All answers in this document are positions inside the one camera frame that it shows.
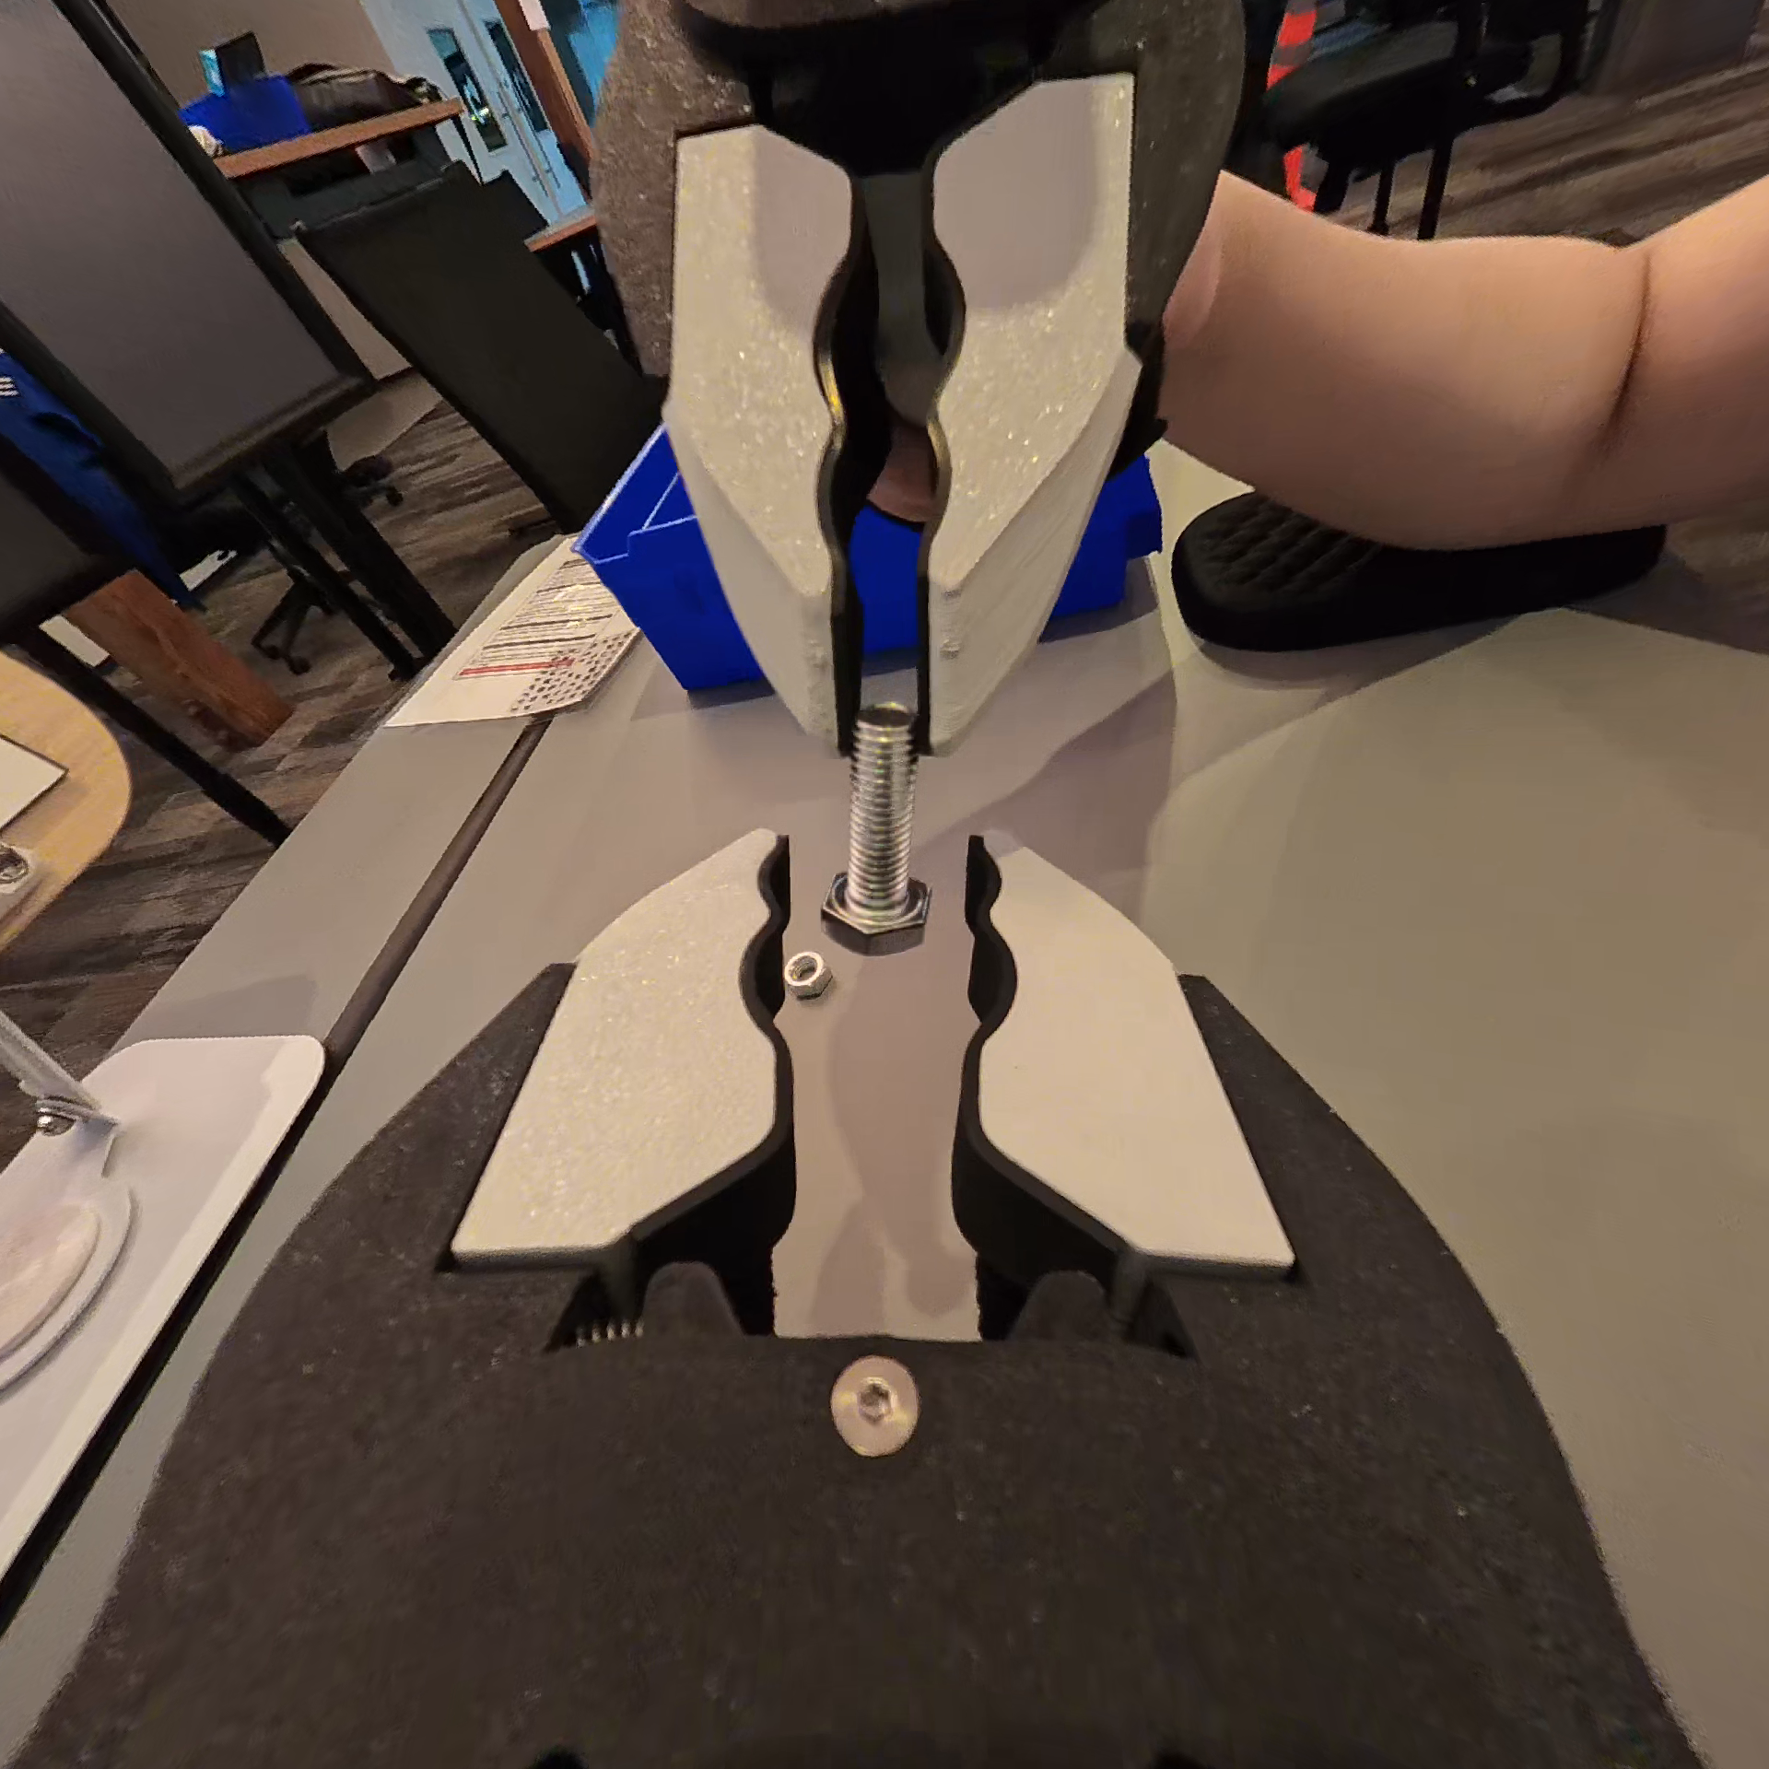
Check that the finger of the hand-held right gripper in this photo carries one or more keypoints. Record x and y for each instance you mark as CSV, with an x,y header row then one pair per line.
x,y
1037,345
760,415

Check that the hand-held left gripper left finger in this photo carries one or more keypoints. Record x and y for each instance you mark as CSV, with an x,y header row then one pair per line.
x,y
621,1105

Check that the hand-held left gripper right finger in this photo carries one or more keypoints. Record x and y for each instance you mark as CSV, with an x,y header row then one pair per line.
x,y
1118,1105

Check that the large steel bolt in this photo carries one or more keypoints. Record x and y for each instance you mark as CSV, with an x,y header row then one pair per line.
x,y
880,815

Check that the person's right forearm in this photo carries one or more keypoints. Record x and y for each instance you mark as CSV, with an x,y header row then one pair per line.
x,y
1452,373

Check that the small steel nut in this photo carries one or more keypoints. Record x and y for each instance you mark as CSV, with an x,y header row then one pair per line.
x,y
787,984

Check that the person's right hand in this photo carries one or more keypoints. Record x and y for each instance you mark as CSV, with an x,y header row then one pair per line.
x,y
906,482

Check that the blue plastic bin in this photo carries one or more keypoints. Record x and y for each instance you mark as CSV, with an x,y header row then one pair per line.
x,y
664,579

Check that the black mesh office chair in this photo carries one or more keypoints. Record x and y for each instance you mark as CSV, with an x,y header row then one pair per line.
x,y
1425,83

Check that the black panel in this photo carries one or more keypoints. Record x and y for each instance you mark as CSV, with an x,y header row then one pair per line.
x,y
469,345

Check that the laminated printed instruction sheet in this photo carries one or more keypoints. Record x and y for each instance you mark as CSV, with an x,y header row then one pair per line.
x,y
539,648

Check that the wooden board document stand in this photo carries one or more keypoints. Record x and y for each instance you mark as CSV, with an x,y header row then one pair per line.
x,y
207,1105

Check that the wooden top table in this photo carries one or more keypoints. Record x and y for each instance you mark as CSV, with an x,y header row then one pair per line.
x,y
345,130

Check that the blue storage box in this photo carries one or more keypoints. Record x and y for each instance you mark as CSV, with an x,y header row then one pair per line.
x,y
242,110

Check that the black framed display board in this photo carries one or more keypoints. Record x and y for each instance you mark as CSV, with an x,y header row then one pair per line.
x,y
138,248

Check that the printed instruction poster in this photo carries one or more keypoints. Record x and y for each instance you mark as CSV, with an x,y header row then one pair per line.
x,y
22,781

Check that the wooden post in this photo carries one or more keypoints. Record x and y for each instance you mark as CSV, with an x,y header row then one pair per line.
x,y
179,664

